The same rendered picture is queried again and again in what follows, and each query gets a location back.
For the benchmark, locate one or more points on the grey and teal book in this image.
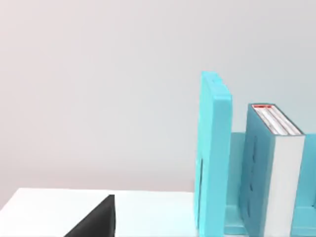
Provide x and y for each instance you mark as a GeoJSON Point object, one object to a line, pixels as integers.
{"type": "Point", "coordinates": [276, 172]}

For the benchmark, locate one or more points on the light blue rack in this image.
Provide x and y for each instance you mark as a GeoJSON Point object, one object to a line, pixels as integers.
{"type": "Point", "coordinates": [214, 158]}

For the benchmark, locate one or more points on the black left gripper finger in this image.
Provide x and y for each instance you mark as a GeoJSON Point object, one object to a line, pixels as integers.
{"type": "Point", "coordinates": [101, 219]}

